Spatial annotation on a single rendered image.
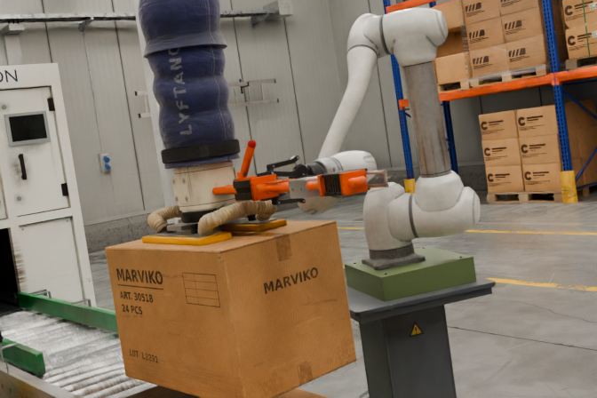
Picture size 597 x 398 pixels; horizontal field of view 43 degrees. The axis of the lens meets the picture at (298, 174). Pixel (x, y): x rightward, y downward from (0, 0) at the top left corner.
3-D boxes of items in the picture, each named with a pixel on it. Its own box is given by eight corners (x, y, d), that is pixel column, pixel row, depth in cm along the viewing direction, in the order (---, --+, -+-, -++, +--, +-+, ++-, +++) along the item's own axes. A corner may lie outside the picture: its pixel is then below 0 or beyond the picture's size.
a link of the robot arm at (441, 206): (423, 231, 266) (486, 225, 258) (414, 244, 251) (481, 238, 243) (386, 14, 255) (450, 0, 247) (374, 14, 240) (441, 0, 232)
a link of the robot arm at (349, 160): (350, 180, 208) (325, 202, 217) (389, 171, 218) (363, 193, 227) (334, 147, 211) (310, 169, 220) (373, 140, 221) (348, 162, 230)
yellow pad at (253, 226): (196, 231, 234) (195, 215, 234) (223, 225, 240) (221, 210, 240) (259, 232, 207) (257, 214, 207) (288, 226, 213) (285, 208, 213)
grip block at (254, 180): (234, 202, 198) (230, 179, 198) (263, 195, 204) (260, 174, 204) (251, 202, 191) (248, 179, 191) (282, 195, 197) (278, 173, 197)
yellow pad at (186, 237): (141, 243, 222) (139, 226, 222) (171, 236, 228) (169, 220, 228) (201, 246, 195) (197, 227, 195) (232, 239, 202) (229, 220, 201)
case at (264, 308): (125, 377, 228) (104, 247, 226) (229, 338, 255) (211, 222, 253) (246, 410, 183) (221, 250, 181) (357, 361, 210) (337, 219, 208)
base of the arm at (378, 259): (404, 251, 276) (402, 236, 276) (426, 260, 255) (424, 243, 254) (357, 261, 273) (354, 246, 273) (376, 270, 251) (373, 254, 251)
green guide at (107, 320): (19, 306, 437) (16, 291, 437) (36, 302, 444) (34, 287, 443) (147, 341, 313) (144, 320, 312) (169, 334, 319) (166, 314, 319)
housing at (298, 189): (289, 199, 181) (286, 180, 181) (310, 195, 186) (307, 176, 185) (306, 198, 176) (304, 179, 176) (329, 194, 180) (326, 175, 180)
